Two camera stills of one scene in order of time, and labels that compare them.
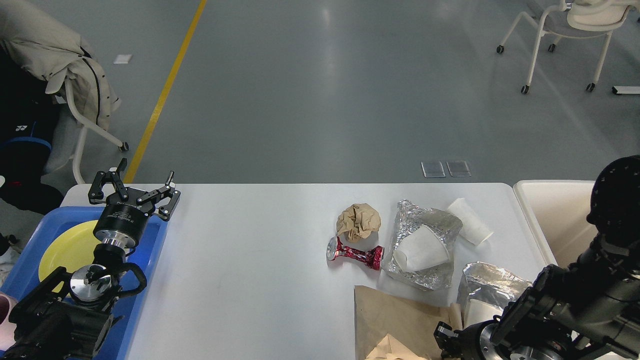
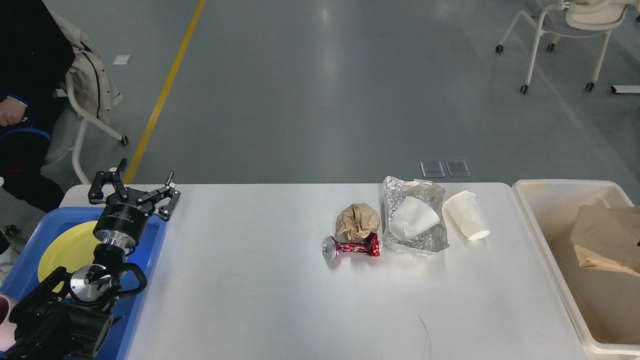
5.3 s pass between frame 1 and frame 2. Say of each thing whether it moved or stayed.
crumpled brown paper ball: stayed
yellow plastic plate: stayed
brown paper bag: moved
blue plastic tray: stayed
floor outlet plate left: stayed
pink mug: stayed
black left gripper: stayed
